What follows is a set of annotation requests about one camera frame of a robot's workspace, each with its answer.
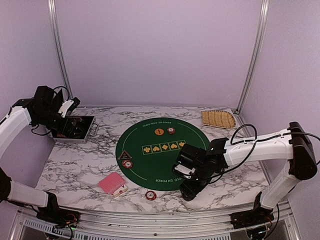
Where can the front aluminium rail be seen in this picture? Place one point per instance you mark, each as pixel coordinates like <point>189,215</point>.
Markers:
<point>213,224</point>

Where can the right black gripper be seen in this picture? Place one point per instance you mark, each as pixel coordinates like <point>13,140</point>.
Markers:
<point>191,191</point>

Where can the left aluminium frame post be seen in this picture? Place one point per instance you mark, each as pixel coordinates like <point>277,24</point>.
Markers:
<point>58,46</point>

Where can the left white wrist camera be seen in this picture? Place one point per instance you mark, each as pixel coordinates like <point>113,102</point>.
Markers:
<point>68,106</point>

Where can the right aluminium frame post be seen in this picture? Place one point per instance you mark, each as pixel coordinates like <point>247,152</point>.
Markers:
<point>260,33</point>

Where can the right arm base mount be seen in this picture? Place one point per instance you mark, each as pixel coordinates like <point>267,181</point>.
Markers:
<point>249,218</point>

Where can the red poker chip stack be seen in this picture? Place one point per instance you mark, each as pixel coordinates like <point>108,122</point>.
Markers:
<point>150,195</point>

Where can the orange big blind button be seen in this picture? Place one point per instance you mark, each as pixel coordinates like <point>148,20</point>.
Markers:
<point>159,132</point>

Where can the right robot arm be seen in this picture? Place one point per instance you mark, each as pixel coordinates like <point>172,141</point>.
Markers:
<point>291,144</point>

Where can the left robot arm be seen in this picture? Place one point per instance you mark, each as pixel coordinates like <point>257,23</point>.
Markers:
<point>11,125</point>

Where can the woven bamboo tray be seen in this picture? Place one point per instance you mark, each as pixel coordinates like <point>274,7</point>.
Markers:
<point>218,118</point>

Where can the aluminium frame post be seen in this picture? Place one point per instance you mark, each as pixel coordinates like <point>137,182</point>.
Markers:
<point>260,33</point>
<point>58,46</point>

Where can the round green poker mat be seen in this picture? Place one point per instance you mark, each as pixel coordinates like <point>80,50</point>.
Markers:
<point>154,155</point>

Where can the pink playing card deck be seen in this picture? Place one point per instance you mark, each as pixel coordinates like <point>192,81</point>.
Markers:
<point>112,182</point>

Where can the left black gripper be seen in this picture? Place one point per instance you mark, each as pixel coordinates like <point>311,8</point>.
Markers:
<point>62,126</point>

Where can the red poker chips moved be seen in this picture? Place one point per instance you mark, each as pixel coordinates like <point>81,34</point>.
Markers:
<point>171,130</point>

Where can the white red card box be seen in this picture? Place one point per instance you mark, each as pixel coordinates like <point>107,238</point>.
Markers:
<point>122,189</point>

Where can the black triangular all-in button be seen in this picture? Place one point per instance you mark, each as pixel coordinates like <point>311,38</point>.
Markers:
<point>124,156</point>

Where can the aluminium poker chip case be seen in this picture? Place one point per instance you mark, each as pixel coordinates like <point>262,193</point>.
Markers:
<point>75,129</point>

